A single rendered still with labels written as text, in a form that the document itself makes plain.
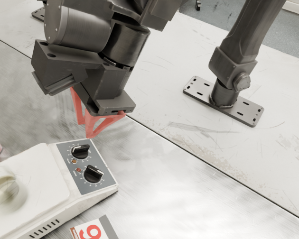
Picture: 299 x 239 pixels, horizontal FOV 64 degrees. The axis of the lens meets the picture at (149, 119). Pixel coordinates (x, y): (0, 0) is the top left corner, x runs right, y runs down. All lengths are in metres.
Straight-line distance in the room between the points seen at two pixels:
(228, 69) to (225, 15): 2.38
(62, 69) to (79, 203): 0.23
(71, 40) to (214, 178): 0.38
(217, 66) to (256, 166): 0.23
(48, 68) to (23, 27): 0.64
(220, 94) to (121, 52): 0.32
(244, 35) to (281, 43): 2.22
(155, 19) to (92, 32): 0.07
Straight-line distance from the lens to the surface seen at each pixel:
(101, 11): 0.29
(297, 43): 2.78
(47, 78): 0.30
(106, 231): 0.47
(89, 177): 0.45
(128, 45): 0.32
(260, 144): 0.60
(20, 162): 0.46
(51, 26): 0.30
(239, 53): 0.49
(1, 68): 0.79
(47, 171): 0.43
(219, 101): 0.60
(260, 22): 0.48
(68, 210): 0.44
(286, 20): 3.09
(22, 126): 0.62
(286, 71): 0.80
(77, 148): 0.46
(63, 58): 0.30
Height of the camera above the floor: 1.36
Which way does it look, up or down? 54 degrees down
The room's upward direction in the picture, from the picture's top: 3 degrees clockwise
